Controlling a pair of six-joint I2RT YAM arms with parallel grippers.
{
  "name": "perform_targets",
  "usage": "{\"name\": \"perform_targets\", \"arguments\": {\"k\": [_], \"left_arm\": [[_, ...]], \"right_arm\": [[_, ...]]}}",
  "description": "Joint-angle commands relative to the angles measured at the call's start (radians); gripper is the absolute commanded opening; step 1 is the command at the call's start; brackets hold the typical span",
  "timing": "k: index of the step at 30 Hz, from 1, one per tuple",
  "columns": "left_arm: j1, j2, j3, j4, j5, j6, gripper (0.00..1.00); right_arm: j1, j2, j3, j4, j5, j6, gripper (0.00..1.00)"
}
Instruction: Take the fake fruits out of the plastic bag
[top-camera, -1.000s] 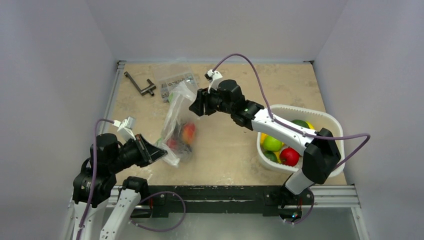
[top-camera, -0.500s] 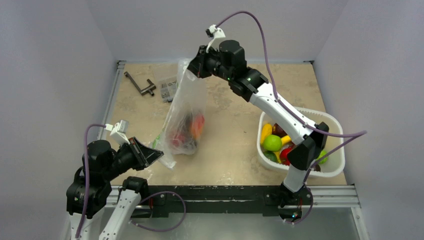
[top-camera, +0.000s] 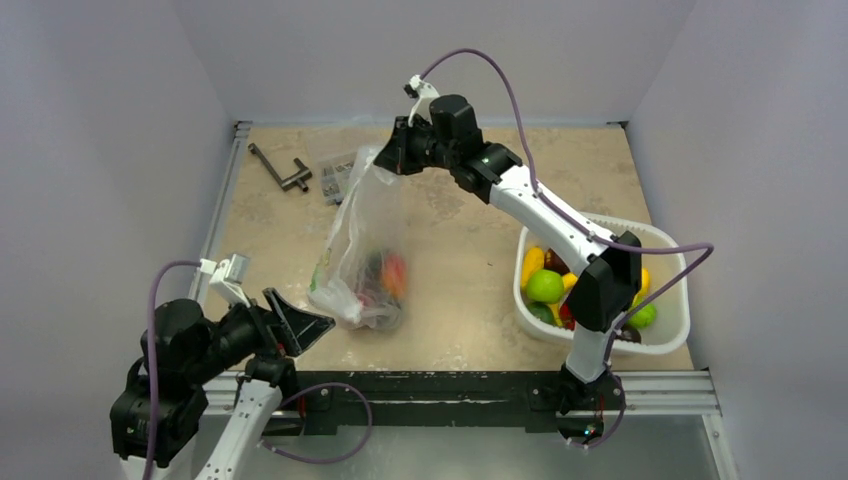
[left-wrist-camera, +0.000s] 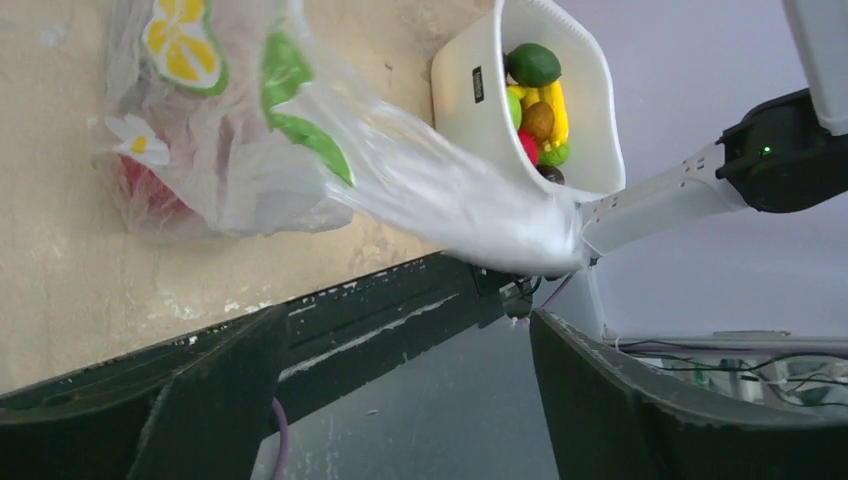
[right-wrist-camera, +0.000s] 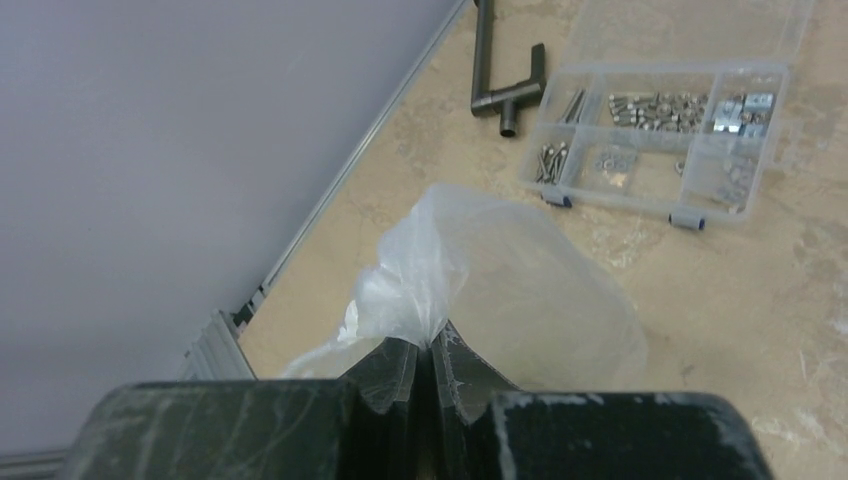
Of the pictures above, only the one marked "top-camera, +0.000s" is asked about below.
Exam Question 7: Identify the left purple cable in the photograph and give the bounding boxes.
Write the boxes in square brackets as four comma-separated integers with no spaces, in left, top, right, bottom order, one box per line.
[141,259,204,480]

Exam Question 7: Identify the white plastic basket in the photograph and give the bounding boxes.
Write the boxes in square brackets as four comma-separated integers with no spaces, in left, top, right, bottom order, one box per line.
[512,213,691,355]

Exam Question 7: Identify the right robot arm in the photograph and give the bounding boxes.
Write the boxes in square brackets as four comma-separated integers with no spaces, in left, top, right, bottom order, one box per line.
[374,94,642,407]

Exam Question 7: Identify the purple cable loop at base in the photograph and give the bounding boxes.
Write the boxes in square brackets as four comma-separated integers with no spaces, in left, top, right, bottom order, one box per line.
[255,382,374,465]

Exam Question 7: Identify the yellow fake banana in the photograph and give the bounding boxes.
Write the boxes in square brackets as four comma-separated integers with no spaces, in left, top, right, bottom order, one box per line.
[519,246,545,290]

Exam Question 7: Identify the dark red fake fruit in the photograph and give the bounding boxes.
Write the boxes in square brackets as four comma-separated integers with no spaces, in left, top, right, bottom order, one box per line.
[544,249,571,276]

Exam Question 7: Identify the orange fake fruit in bag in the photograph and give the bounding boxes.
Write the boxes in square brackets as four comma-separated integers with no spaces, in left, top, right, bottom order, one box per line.
[380,254,407,300]

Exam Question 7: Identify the yellow fake lemon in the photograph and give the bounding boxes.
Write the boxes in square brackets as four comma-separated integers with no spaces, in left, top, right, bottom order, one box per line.
[633,268,651,306]

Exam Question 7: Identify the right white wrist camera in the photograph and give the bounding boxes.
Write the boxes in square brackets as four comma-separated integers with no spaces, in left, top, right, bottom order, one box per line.
[404,75,440,127]

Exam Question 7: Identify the dark fake grapes in bag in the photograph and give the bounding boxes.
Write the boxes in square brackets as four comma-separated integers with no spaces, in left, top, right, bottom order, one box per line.
[361,250,385,289]

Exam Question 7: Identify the light green fake apple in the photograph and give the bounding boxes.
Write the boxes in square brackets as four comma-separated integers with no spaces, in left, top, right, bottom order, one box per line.
[525,269,566,304]

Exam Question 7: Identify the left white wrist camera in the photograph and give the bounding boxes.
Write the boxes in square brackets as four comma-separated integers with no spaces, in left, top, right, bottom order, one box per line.
[199,253,252,307]

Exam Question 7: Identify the clear plastic screw box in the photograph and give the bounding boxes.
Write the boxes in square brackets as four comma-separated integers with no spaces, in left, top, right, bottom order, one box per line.
[303,125,374,205]

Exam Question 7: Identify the clear plastic bag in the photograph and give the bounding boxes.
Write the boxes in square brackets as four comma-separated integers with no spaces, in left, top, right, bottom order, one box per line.
[307,146,408,330]

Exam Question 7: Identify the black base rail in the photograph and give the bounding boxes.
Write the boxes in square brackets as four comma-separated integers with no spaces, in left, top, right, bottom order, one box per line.
[267,371,626,438]

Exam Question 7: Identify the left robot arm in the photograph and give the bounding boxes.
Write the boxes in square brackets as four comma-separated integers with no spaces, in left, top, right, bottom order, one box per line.
[109,288,336,467]

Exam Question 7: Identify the red apple in basket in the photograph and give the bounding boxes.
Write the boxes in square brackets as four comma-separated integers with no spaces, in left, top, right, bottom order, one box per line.
[559,303,576,331]

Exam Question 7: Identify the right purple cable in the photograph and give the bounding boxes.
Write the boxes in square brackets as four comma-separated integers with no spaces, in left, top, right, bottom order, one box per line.
[418,47,715,372]

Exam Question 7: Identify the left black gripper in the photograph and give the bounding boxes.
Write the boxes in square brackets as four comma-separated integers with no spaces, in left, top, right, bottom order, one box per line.
[186,283,334,381]

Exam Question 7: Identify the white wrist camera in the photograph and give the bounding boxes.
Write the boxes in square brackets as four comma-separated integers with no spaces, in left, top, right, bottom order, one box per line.
[404,75,440,127]
[199,253,252,307]

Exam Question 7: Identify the black metal T-wrench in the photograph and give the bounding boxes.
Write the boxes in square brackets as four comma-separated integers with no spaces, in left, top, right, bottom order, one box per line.
[247,142,313,193]

